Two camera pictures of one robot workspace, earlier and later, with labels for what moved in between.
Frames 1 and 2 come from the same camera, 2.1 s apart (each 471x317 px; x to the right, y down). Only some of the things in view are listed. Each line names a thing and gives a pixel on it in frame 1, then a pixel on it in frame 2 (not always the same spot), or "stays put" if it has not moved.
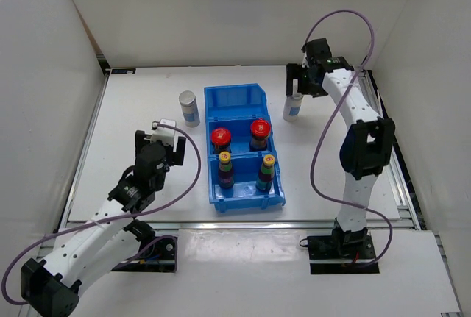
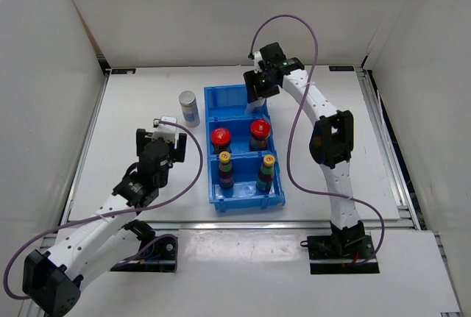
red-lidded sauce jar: (260, 132) stays put
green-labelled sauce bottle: (266, 175) stays put
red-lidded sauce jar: (221, 140) stays put
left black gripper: (176, 157) stays put
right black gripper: (294, 72) to (251, 79)
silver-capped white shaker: (291, 107) to (255, 107)
